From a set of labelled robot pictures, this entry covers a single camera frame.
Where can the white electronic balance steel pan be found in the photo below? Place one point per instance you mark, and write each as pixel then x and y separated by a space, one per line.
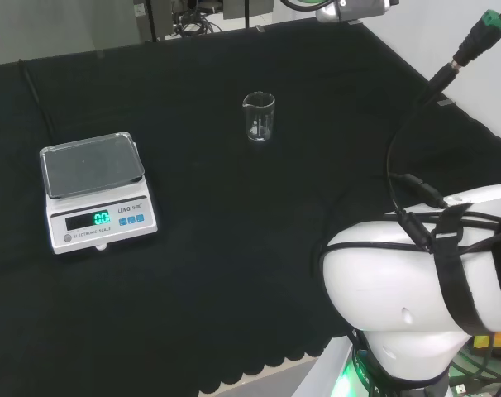
pixel 94 193

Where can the small clear glass beaker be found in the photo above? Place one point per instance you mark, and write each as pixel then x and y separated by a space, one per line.
pixel 259 117

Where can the black bench cloth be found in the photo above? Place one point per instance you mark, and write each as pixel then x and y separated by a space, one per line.
pixel 217 215

